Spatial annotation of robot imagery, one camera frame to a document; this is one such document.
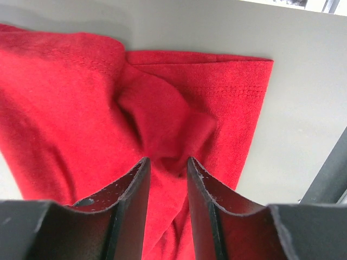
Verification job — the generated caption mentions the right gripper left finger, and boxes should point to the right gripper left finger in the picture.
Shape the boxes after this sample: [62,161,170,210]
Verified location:
[1,157,151,259]

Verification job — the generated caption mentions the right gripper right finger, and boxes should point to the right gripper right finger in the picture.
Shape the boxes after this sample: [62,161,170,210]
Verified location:
[187,158,346,259]

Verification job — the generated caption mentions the red t shirt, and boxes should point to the red t shirt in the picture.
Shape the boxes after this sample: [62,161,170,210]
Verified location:
[1,24,273,259]

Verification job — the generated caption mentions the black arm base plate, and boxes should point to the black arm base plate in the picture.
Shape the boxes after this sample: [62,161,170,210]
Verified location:
[300,131,346,204]

